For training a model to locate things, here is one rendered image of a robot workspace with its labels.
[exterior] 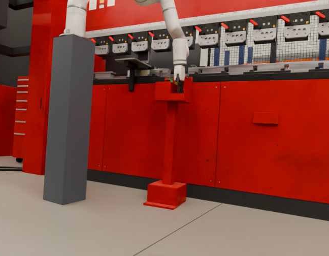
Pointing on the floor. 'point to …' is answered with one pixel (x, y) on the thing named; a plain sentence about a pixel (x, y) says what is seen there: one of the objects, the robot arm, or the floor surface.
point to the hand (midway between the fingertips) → (180, 89)
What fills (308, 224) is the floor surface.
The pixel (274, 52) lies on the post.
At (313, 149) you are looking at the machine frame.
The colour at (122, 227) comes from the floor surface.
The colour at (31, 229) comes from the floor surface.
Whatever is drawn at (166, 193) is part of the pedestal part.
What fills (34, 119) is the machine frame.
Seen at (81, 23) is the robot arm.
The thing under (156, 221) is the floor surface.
